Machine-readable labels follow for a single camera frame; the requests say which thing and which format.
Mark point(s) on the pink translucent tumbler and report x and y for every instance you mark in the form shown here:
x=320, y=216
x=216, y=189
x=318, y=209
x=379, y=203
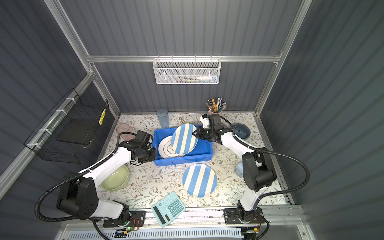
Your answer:
x=125, y=128

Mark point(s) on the blue plastic bin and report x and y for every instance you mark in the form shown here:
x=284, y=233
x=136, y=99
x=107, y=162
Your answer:
x=202, y=152

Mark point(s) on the green bowl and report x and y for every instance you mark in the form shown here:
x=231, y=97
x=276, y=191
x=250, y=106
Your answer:
x=117, y=180

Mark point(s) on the blue grey bowl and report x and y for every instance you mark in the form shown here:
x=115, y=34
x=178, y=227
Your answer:
x=242, y=131

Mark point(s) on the black slab in basket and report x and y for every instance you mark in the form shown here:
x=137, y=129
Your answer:
x=77, y=132

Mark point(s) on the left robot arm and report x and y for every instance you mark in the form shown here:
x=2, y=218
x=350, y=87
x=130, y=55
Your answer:
x=79, y=198

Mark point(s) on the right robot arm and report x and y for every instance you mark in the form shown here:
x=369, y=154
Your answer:
x=258, y=170

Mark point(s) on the pens in white basket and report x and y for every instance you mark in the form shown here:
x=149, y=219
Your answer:
x=196, y=79

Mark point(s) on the pink pencil cup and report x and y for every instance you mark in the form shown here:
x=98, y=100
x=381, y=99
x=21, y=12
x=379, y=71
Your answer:
x=212, y=113

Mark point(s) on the white plate dark rings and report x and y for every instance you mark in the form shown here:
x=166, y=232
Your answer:
x=165, y=147

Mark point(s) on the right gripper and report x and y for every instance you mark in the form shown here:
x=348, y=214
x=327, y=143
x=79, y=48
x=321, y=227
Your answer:
x=200, y=135

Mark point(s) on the pencils bundle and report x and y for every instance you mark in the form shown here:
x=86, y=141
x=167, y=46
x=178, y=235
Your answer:
x=216, y=105

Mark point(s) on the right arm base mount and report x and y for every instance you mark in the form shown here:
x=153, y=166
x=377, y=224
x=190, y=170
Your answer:
x=239, y=215

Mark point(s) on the teal calculator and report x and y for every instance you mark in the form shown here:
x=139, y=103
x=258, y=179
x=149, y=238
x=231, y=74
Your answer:
x=168, y=209

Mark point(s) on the white wire mesh basket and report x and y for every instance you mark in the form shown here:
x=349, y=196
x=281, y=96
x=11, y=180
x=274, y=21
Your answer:
x=164, y=68

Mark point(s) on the yellow tag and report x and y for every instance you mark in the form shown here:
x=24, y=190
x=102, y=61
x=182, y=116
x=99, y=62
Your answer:
x=101, y=119

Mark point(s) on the black wire basket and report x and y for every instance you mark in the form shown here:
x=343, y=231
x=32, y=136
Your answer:
x=44, y=141

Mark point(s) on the blue white striped plate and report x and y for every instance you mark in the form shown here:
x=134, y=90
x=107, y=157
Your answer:
x=183, y=141

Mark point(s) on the small light blue cup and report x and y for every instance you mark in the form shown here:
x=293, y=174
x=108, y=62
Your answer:
x=239, y=170

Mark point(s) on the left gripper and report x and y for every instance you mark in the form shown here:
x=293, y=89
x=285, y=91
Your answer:
x=153, y=156

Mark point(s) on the blue translucent tumbler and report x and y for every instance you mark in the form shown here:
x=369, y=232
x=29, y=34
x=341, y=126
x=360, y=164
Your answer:
x=163, y=118

